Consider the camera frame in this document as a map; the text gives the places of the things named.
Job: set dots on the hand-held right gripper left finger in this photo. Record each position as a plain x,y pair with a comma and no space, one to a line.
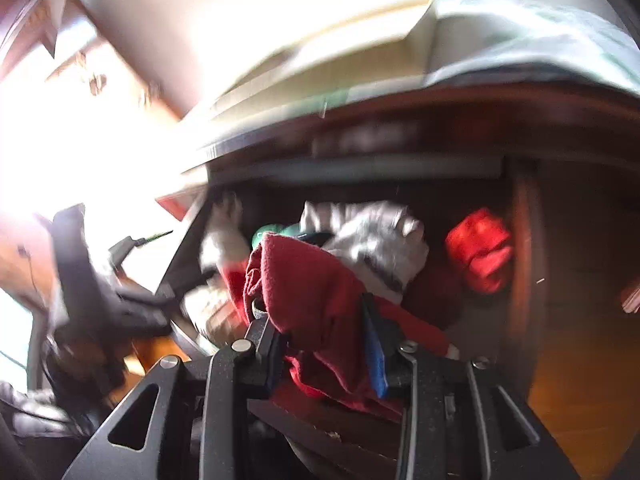
265,350

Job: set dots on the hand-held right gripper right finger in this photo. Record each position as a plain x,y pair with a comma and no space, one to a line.
376,360

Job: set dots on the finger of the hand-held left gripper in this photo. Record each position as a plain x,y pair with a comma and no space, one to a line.
185,285

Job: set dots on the cream dotted underwear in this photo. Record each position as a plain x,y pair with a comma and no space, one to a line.
220,250

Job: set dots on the dark red underwear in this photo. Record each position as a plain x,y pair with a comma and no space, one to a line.
310,300

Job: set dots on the green underwear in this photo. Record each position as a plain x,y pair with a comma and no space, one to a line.
270,232

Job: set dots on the grey and white underwear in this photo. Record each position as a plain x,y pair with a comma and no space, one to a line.
370,245

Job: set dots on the bright red underwear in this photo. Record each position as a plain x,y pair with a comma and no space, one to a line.
480,255

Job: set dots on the white tray with gold rim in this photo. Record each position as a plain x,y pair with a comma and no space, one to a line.
350,60

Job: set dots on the person's left forearm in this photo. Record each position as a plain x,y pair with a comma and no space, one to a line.
35,405

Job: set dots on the gold door decoration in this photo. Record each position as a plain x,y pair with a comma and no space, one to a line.
92,72

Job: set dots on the wooden door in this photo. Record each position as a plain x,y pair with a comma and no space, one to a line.
65,25

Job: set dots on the white green-printed tablecloth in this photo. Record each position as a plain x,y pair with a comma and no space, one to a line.
525,40

